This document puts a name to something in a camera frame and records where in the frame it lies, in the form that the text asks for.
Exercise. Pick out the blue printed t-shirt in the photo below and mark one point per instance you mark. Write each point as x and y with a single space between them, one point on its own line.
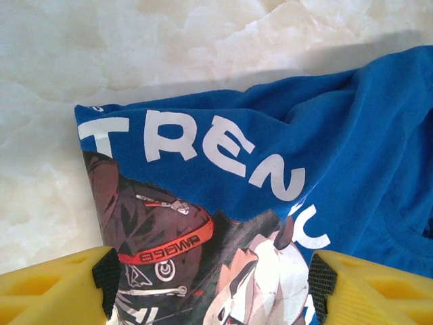
338 135

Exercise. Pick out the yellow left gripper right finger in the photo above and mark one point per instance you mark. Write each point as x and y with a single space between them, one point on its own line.
379 298

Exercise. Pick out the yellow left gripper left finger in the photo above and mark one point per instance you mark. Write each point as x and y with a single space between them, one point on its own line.
50 294

